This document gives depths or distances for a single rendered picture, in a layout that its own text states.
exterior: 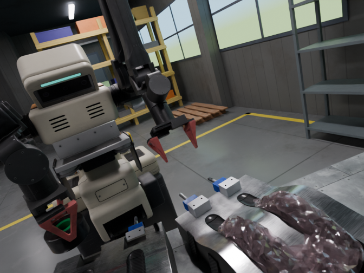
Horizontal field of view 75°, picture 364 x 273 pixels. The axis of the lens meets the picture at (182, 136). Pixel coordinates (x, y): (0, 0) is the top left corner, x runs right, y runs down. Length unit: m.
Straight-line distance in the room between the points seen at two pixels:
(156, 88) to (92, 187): 0.52
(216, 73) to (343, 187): 4.03
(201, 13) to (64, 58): 3.90
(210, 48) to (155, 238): 4.21
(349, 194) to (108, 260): 0.61
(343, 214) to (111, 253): 0.49
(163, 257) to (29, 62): 0.69
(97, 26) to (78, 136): 4.99
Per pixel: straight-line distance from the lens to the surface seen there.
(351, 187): 0.78
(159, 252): 0.55
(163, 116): 0.66
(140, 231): 0.68
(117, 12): 0.71
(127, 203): 0.98
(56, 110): 0.89
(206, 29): 4.61
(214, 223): 0.62
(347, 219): 0.56
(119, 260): 0.58
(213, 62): 4.60
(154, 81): 0.62
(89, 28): 5.76
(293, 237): 0.51
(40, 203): 0.50
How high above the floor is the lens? 1.25
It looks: 19 degrees down
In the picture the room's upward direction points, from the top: 18 degrees counter-clockwise
